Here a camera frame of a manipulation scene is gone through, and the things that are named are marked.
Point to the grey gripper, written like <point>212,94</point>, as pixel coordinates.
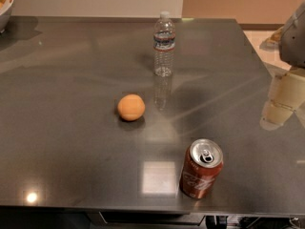
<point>294,43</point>

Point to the red coke can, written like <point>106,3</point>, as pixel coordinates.
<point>202,164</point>

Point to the clear plastic water bottle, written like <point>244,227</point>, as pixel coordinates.
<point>163,45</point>

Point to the orange fruit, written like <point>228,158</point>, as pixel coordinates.
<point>131,107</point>

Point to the white bowl with fruit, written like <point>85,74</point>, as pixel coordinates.
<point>5,13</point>

